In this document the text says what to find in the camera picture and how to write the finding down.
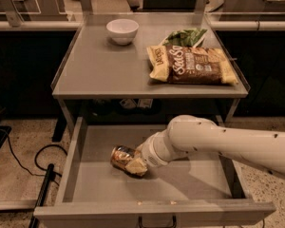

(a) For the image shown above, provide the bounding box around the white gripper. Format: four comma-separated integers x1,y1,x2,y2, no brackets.
124,130,184,177

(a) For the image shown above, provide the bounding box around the crushed orange soda can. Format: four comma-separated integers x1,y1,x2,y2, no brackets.
110,145,140,173

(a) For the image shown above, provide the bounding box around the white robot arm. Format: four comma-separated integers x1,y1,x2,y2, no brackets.
125,115,285,178

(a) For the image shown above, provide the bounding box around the grey open top drawer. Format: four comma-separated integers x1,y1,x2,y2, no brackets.
34,118,276,228

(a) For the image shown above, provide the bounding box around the grey counter cabinet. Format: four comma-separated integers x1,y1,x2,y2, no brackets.
52,12,249,130

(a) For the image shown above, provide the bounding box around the black floor bar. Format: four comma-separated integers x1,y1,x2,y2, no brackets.
28,163,54,228

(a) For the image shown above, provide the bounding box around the brown yellow chip bag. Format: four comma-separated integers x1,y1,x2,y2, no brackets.
147,46,238,85

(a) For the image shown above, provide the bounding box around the white ceramic bowl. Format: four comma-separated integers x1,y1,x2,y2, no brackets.
106,19,139,46

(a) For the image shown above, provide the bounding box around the green snack bag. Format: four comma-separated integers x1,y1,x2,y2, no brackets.
161,28,207,48

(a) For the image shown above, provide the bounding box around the black drawer handle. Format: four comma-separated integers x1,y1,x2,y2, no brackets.
138,215,178,228

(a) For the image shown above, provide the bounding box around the black floor cable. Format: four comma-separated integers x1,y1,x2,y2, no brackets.
0,126,69,186

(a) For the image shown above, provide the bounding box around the white rail behind counter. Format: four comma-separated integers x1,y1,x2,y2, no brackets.
0,20,285,32

